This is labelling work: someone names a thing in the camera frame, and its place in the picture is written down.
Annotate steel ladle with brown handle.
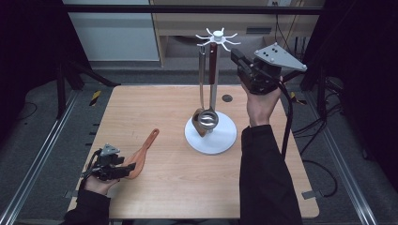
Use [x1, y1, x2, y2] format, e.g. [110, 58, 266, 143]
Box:
[197, 42, 220, 131]

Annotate white utensil rack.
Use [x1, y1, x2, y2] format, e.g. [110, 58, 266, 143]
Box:
[183, 27, 242, 156]

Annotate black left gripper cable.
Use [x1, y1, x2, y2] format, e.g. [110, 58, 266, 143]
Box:
[82, 148, 103, 181]

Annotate black curtain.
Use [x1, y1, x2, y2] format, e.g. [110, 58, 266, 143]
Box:
[299, 0, 398, 190]
[0, 0, 92, 143]

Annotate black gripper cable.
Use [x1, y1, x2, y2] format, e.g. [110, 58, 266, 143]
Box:
[82, 148, 103, 181]
[276, 78, 296, 161]

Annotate white cabinet panel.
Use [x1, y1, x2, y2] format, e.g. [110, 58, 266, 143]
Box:
[62, 0, 161, 62]

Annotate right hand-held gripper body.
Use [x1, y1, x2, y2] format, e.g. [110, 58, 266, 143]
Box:
[247, 42, 309, 96]

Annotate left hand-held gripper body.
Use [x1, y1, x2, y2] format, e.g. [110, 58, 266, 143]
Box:
[82, 143, 126, 183]

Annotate black floor cable loop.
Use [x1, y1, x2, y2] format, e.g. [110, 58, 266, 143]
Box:
[300, 158, 340, 199]

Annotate black metal stand leg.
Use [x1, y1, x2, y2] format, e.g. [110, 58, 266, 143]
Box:
[55, 59, 122, 120]
[281, 60, 329, 122]

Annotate person's right hand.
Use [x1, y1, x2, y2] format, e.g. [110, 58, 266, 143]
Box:
[245, 76, 283, 128]

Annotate yellow black tape strip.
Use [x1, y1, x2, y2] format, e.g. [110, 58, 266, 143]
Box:
[289, 91, 309, 106]
[89, 90, 102, 108]

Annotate black horizontal frame bar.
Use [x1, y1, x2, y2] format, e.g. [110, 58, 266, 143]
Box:
[60, 4, 327, 16]

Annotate person's left hand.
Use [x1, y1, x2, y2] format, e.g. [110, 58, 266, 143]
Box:
[82, 174, 120, 197]

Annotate black floor cable bundle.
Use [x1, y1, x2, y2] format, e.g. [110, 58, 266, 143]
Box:
[292, 76, 345, 139]

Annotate black hanging cables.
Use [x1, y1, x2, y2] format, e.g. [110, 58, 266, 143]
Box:
[273, 13, 303, 51]

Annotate aluminium floor rail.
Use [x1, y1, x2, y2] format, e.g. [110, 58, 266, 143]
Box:
[304, 90, 380, 225]
[0, 89, 80, 225]

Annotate light wooden rice paddle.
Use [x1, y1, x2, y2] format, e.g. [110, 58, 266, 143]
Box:
[123, 127, 161, 180]

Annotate light wooden desk furniture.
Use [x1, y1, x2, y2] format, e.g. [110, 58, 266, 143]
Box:
[149, 0, 325, 68]

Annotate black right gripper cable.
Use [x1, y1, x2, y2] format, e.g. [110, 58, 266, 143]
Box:
[276, 78, 296, 161]

